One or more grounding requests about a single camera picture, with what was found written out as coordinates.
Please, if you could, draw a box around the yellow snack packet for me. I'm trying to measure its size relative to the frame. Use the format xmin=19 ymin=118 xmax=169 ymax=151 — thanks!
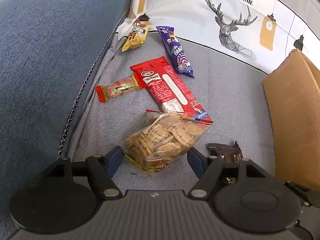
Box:
xmin=122 ymin=17 xmax=153 ymax=52

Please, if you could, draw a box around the cardboard box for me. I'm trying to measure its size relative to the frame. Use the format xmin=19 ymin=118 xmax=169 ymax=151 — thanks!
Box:
xmin=262 ymin=49 xmax=320 ymax=192

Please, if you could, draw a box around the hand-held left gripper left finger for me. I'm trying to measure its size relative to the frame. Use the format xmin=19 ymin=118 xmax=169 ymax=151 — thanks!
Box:
xmin=49 ymin=146 xmax=123 ymax=201

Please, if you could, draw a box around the red biscuit packet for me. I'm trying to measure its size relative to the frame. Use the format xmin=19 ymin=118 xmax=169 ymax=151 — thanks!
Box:
xmin=130 ymin=56 xmax=214 ymax=124

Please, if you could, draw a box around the dark brown chocolate packet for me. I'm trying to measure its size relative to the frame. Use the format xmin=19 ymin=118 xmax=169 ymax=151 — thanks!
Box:
xmin=205 ymin=140 xmax=243 ymax=185

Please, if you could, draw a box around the clear bag of crackers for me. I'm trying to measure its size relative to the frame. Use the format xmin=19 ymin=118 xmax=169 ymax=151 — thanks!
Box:
xmin=124 ymin=109 xmax=213 ymax=178

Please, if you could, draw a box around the red-ended peanut bar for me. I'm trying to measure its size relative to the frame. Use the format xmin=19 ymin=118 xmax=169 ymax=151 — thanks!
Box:
xmin=95 ymin=74 xmax=147 ymax=103

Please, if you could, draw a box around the purple snack packet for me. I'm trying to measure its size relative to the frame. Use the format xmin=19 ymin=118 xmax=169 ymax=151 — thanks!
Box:
xmin=156 ymin=26 xmax=195 ymax=78

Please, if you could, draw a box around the blue fabric sofa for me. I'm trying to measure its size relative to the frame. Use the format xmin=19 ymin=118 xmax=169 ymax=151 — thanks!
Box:
xmin=0 ymin=0 xmax=135 ymax=233

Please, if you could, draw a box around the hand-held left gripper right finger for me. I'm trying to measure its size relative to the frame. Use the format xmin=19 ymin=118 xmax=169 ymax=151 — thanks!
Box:
xmin=187 ymin=147 xmax=269 ymax=200

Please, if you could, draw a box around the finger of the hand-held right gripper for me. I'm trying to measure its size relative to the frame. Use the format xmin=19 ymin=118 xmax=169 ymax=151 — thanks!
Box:
xmin=284 ymin=180 xmax=320 ymax=207

